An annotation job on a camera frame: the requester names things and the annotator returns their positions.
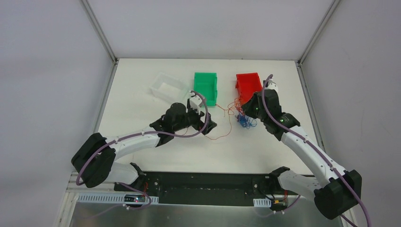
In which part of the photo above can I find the blue wire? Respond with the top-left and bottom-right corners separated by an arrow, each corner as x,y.
236,113 -> 258,130

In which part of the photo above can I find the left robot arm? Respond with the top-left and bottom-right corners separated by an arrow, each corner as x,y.
71,103 -> 217,191

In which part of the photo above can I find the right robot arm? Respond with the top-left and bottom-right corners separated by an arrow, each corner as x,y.
241,89 -> 362,219

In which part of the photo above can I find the red plastic bin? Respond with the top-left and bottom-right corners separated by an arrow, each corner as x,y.
235,72 -> 262,104

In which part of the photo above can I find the clear plastic bin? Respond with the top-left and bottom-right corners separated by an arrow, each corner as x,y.
149,72 -> 189,103

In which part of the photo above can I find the green plastic bin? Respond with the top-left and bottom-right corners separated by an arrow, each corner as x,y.
193,72 -> 218,106

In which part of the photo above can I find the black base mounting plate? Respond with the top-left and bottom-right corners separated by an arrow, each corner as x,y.
130,171 -> 284,206

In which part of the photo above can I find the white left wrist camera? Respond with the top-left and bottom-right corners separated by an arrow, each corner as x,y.
188,94 -> 206,115

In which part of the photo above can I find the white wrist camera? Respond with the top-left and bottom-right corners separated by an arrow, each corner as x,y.
188,94 -> 206,115
263,79 -> 279,93

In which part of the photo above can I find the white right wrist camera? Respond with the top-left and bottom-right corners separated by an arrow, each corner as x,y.
263,79 -> 279,93

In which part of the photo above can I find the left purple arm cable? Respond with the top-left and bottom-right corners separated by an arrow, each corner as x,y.
76,91 -> 210,210

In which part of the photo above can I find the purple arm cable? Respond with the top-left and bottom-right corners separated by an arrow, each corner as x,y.
76,91 -> 210,210
262,74 -> 374,227

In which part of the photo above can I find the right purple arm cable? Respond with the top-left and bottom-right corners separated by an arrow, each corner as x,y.
262,74 -> 374,227

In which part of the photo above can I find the right aluminium frame post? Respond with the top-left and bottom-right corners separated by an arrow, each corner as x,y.
297,0 -> 342,67

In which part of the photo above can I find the aluminium frame post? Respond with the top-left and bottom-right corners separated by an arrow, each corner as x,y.
79,0 -> 118,65
297,0 -> 342,67

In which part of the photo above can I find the right white cable duct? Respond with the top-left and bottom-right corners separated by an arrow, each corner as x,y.
253,198 -> 271,208

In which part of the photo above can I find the white cable duct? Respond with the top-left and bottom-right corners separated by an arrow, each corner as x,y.
77,192 -> 159,205
253,198 -> 271,208

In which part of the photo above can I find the left white cable duct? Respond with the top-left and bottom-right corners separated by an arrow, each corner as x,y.
77,192 -> 159,205

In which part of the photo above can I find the left aluminium frame post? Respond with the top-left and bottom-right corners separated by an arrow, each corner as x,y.
79,0 -> 118,65

